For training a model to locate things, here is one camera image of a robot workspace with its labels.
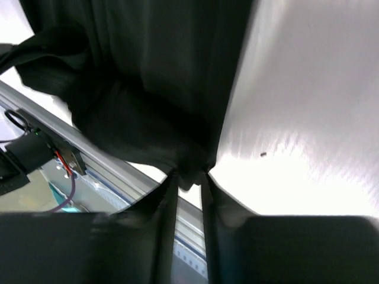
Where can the black t-shirt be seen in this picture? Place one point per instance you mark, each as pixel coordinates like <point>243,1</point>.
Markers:
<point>147,82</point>

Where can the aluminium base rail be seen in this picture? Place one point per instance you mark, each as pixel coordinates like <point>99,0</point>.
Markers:
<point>111,184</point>

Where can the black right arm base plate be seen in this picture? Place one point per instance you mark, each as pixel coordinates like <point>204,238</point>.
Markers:
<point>70,154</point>

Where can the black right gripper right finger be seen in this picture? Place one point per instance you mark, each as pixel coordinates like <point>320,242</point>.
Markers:
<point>223,217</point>

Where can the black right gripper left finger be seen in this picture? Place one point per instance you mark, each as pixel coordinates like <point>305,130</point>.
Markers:
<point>136,245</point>

